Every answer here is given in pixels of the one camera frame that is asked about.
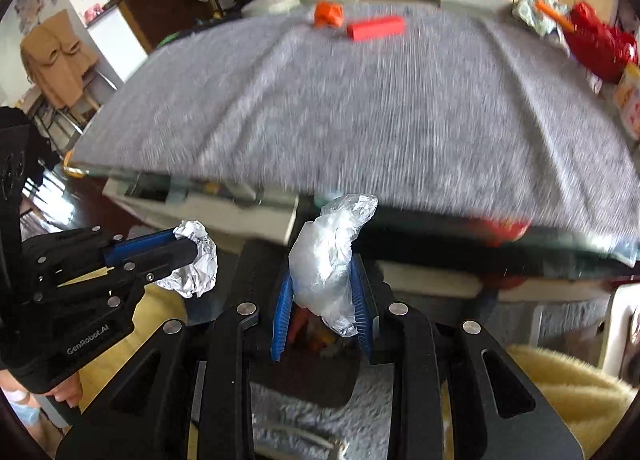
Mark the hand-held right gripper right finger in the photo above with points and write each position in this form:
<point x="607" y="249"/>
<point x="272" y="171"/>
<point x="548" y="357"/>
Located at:
<point x="362" y="320"/>

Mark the red round ornament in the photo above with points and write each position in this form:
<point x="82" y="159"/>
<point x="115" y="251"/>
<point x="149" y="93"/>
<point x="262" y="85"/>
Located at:
<point x="500" y="232"/>

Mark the pale blue clothing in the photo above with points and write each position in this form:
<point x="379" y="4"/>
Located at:
<point x="17" y="407"/>

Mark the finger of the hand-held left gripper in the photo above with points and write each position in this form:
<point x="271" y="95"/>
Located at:
<point x="140" y="246"/>
<point x="165" y="257"/>

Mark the pale round container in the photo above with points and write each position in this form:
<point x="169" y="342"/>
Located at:
<point x="270" y="2"/>

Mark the silver foil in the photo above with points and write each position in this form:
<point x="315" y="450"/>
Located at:
<point x="201" y="272"/>

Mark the person's left hand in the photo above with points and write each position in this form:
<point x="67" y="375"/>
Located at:
<point x="69" y="390"/>

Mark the orange crumpled wrapper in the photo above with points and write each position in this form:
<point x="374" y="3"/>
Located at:
<point x="327" y="14"/>

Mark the brown coat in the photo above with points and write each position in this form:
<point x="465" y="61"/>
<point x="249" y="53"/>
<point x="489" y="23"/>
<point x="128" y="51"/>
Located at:
<point x="57" y="54"/>

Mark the red basket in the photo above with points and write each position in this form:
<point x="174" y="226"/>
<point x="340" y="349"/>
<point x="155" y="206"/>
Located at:
<point x="600" y="49"/>

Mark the green floral cloth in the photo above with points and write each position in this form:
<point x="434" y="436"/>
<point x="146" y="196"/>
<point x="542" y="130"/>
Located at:
<point x="532" y="12"/>

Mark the grey tablecloth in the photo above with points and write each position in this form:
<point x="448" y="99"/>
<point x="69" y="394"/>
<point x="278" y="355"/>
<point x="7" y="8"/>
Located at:
<point x="350" y="114"/>

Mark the cream drawer unit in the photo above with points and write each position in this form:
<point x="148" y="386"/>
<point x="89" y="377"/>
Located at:
<point x="200" y="210"/>

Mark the yellow fluffy blanket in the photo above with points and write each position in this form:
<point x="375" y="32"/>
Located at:
<point x="565" y="400"/>

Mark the orange stick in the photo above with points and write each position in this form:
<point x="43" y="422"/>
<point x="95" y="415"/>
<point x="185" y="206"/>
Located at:
<point x="552" y="13"/>

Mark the clear plastic bag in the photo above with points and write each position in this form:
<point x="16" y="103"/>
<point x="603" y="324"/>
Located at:
<point x="325" y="260"/>

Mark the white furniture piece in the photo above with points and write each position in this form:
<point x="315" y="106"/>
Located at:
<point x="622" y="335"/>

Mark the red rectangular box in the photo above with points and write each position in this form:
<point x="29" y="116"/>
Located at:
<point x="375" y="28"/>

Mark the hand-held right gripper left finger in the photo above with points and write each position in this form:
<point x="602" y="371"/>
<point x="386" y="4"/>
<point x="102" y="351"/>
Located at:
<point x="282" y="320"/>

